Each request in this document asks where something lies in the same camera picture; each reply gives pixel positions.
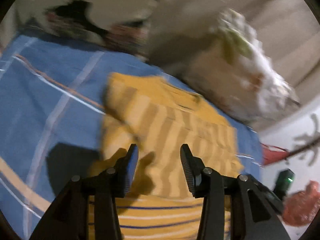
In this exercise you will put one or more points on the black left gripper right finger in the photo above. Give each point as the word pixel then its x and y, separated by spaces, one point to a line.
pixel 254 207

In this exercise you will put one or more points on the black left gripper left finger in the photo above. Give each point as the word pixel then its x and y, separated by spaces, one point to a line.
pixel 67 215

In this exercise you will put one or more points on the yellow striped knit sweater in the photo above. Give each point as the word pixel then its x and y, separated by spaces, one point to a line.
pixel 159 118

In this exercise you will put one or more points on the red box beside bed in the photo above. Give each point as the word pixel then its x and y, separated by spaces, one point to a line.
pixel 273 154

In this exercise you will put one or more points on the red plastic bag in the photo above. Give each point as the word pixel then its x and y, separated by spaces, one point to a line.
pixel 301 207

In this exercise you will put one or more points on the dark coat rack stand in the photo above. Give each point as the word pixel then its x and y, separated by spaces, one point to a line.
pixel 310 142

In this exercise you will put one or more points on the white pillow with leaf print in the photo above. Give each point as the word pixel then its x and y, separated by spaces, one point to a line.
pixel 229 67

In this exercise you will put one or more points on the blue plaid bed sheet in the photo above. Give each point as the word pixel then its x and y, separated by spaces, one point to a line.
pixel 52 110

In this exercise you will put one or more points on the white pillow with tree print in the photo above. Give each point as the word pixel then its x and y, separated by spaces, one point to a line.
pixel 71 20

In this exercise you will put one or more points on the beige padded headboard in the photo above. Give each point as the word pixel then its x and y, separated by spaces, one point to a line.
pixel 287 29

